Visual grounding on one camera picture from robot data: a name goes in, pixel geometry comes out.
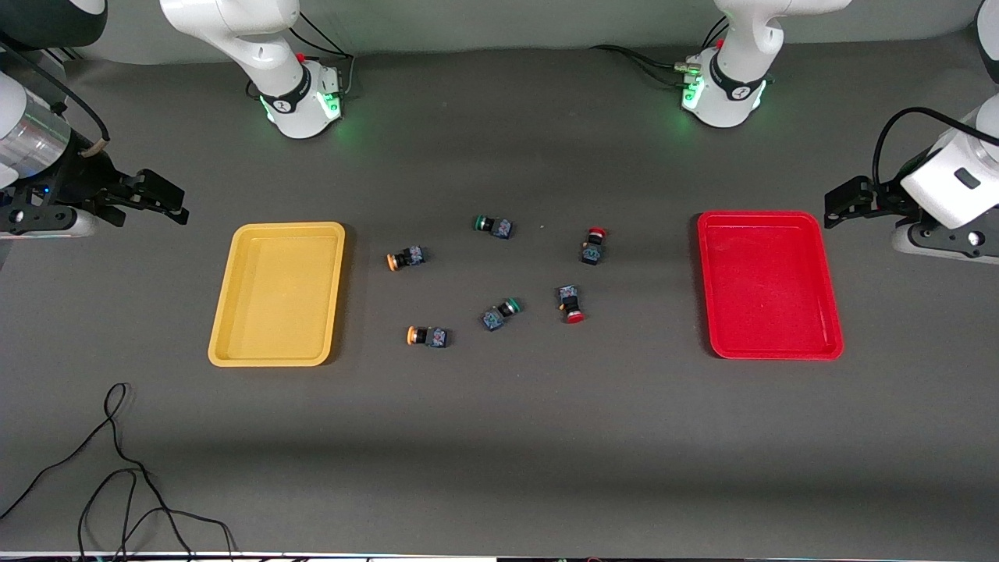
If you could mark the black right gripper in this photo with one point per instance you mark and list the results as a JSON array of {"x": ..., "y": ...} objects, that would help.
[{"x": 80, "y": 176}]

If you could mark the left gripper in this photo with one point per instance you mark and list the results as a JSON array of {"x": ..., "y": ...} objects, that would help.
[{"x": 887, "y": 197}]

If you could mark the yellow push button switch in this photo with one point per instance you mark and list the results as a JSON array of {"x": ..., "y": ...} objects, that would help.
[
  {"x": 406, "y": 257},
  {"x": 428, "y": 336}
]

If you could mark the red push button switch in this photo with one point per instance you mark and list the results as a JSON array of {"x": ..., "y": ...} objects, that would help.
[
  {"x": 571, "y": 303},
  {"x": 594, "y": 246}
]

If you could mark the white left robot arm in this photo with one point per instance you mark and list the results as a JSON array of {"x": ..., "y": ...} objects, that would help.
[{"x": 734, "y": 94}]

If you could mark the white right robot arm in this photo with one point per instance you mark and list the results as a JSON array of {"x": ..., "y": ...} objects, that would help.
[{"x": 281, "y": 78}]

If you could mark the red plastic tray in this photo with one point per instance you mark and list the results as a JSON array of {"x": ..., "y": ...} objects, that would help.
[{"x": 769, "y": 285}]

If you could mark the yellow plastic tray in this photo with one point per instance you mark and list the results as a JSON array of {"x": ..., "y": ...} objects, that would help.
[{"x": 277, "y": 293}]

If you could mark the green push button switch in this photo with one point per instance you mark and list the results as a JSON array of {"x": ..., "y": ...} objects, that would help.
[
  {"x": 493, "y": 226},
  {"x": 501, "y": 313}
]

